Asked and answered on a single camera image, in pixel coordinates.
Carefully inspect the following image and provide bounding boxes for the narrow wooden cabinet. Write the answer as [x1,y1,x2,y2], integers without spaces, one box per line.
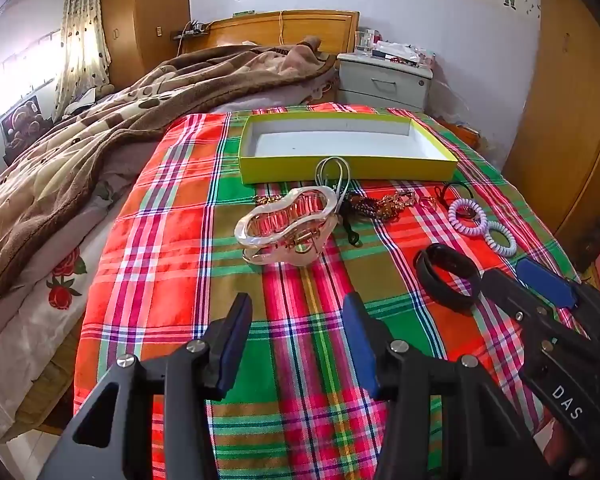
[100,0,191,76]

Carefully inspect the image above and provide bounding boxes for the pile of small packets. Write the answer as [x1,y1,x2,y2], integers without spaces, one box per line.
[372,35,436,68]

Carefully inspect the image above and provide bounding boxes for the red green plaid cloth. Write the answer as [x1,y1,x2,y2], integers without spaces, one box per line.
[72,102,581,480]

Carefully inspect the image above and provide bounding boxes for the wooden bed frame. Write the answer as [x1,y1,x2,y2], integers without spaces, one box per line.
[10,325,88,436]

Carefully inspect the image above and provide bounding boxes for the brown patterned blanket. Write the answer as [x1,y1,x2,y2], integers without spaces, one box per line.
[0,37,338,316]

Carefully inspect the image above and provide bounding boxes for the dark bead bracelet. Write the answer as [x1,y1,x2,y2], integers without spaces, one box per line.
[339,191,383,250]

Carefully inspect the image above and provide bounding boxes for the pearly large hair claw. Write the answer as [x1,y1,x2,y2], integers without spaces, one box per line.
[234,186,342,267]

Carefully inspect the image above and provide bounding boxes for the gold chain necklace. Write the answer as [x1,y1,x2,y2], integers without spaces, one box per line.
[375,189,438,223]

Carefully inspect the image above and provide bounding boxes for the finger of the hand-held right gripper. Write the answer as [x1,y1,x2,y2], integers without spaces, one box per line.
[516,259,600,338]
[480,268,556,356]

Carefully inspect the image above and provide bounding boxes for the grey nightstand with drawers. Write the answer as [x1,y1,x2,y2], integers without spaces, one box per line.
[336,52,433,113]

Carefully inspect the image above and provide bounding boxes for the large wooden wardrobe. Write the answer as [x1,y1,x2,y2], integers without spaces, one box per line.
[502,0,600,261]

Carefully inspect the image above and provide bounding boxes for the yellow-green cardboard box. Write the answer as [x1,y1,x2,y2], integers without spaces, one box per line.
[238,112,459,185]

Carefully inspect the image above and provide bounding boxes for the wooden headboard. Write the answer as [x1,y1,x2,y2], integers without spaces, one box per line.
[177,10,361,56]

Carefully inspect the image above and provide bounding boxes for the orange box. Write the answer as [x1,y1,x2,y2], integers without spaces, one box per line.
[437,117,481,148]

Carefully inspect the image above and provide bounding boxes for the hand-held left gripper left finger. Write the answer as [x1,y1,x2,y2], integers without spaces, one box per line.
[37,292,253,480]

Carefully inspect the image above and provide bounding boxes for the person's right hand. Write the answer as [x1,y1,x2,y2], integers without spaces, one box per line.
[544,417,590,480]

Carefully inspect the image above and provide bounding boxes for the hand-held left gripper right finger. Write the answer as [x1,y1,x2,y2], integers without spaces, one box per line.
[342,291,551,480]

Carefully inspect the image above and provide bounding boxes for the dark bag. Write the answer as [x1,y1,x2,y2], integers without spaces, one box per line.
[575,220,600,271]

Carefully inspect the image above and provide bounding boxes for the spotted beige curtain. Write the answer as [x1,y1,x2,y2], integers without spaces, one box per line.
[55,0,112,106]

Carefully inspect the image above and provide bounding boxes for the black smart band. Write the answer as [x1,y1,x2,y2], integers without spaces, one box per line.
[414,243,482,313]

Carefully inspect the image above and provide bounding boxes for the purple spiral hair tie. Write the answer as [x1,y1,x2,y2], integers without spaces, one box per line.
[449,198,489,235]

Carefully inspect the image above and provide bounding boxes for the grey elastic hair tie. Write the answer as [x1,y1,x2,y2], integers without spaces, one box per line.
[315,156,352,196]

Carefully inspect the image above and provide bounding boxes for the pale blue spiral hair tie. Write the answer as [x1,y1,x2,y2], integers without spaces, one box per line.
[484,221,517,256]

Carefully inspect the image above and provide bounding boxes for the thin black hair tie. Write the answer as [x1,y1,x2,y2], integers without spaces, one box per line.
[434,180,476,211]

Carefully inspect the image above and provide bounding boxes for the teddy bear printed cushion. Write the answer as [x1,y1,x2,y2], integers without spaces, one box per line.
[0,96,46,151]

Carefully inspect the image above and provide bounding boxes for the power strip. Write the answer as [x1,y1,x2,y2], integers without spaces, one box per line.
[172,20,211,40]

